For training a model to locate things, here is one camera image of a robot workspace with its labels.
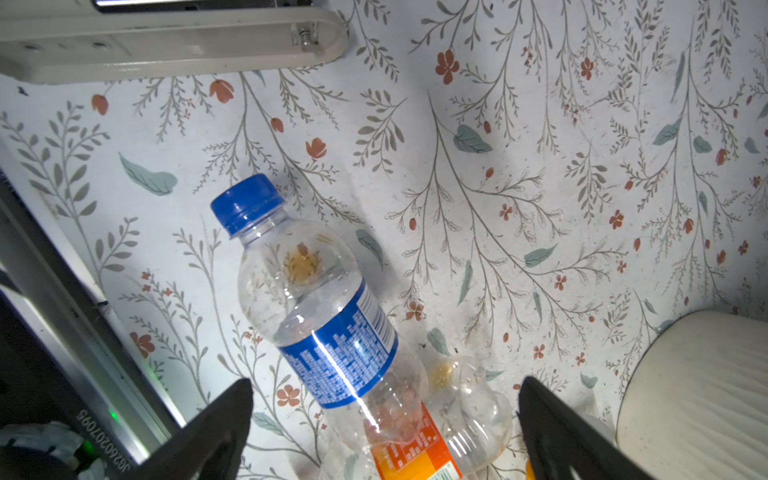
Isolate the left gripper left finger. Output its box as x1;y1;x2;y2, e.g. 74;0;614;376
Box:
125;378;253;480

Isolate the blue label clear bottle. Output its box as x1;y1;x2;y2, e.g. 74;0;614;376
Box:
211;174;427;448

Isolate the cream ribbed waste bin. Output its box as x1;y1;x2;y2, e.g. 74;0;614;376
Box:
616;311;767;479

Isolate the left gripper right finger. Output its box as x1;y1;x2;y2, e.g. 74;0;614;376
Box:
518;376;651;480

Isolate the floral table mat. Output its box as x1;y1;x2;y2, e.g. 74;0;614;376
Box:
1;1;767;479

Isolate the orange label clear bottle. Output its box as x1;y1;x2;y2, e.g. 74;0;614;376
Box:
317;356;516;480

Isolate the white ruler tool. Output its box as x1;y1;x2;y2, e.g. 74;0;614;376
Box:
1;1;348;84

